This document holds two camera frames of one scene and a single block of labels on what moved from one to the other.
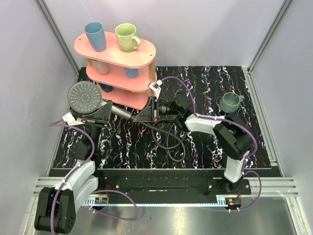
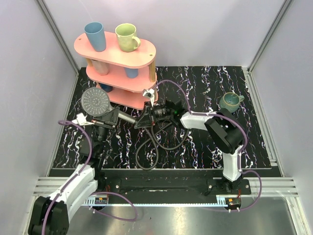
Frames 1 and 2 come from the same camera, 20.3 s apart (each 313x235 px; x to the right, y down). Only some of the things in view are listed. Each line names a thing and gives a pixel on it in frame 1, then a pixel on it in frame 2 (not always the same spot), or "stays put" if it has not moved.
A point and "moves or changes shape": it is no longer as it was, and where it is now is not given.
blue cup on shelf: [131, 73] stays put
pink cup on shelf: [101, 67] stays put
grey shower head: [84, 97] moves or changes shape
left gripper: [93, 121] to [103, 123]
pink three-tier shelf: [123, 77] stays put
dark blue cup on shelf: [105, 87] stays put
